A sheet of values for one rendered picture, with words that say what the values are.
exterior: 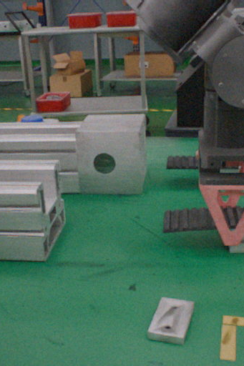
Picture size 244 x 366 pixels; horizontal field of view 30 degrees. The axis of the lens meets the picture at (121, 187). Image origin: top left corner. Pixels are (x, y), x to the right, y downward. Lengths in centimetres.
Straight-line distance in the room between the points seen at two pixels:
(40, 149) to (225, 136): 30
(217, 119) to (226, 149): 3
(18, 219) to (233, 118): 24
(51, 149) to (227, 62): 36
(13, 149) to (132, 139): 17
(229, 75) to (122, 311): 22
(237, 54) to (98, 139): 31
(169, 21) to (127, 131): 23
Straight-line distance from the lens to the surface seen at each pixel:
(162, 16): 44
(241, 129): 46
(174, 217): 53
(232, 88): 38
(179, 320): 41
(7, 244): 52
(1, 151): 70
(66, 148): 66
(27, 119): 84
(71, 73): 570
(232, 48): 38
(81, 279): 48
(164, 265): 50
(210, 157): 44
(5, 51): 914
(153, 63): 544
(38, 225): 50
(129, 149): 64
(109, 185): 67
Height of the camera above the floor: 104
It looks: 22 degrees down
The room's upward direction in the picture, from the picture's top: 3 degrees counter-clockwise
